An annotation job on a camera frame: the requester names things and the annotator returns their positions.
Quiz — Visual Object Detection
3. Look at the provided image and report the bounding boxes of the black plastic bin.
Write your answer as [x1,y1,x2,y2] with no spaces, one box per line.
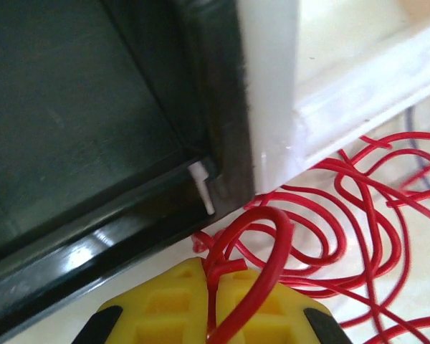
[0,0,257,344]

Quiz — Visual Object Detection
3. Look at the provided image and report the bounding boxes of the white plastic bin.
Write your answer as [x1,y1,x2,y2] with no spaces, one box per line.
[235,0,430,196]

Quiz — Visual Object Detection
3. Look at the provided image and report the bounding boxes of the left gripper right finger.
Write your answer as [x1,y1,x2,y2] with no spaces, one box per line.
[215,267,353,344]

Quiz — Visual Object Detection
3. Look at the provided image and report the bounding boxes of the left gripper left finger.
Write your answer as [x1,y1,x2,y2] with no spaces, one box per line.
[73,257,216,344]

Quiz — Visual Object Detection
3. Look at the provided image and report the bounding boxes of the red cable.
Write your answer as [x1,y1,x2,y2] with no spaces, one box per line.
[191,130,430,344]

